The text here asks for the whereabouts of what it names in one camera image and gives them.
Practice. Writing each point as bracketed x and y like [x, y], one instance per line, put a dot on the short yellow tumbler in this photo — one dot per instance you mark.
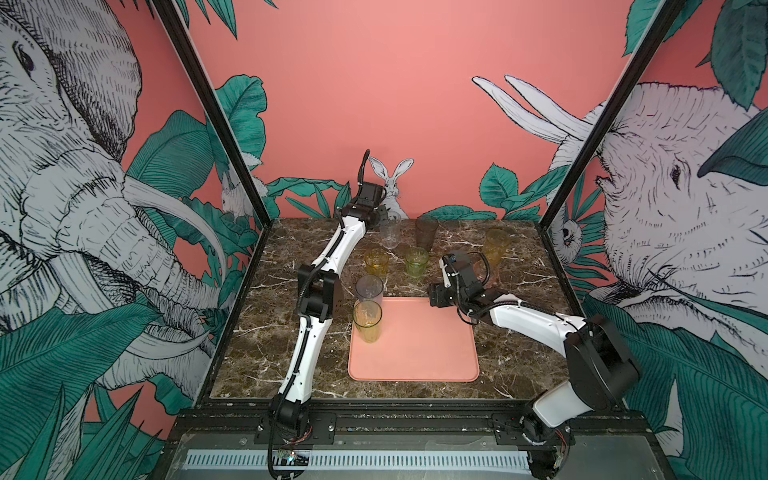
[376, 262]

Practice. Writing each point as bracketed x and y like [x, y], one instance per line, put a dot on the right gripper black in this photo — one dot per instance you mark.
[437, 294]

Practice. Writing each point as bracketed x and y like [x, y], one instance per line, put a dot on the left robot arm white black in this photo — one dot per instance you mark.
[319, 294]

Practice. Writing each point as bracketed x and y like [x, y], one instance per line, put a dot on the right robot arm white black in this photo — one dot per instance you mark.
[599, 368]

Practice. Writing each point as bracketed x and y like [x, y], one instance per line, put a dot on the tall dark grey tumbler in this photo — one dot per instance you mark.
[425, 231]

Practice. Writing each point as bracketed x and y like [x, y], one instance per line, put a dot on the tall blue-grey clear tumbler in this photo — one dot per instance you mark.
[369, 288]

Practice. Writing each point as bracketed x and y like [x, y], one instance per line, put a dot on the left black frame post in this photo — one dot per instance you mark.
[177, 32]

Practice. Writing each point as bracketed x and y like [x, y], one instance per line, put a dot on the black frame post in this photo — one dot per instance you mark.
[653, 36]
[177, 32]

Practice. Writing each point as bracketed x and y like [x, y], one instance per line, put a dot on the right black frame post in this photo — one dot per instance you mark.
[653, 36]

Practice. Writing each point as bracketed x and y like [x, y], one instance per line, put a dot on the tall yellow tumbler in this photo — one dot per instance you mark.
[495, 245]

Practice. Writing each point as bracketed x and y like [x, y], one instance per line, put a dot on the pink plastic tray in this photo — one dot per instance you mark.
[417, 343]

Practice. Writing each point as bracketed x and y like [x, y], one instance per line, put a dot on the short green tumbler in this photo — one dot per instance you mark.
[416, 262]

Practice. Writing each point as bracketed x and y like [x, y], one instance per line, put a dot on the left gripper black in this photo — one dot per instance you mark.
[382, 211]

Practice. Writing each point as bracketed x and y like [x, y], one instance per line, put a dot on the white perforated strip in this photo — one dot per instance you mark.
[328, 460]

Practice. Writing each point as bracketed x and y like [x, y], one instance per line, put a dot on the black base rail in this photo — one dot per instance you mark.
[246, 424]

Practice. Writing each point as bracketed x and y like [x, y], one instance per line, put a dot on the tall light green tumbler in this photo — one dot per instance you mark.
[367, 318]

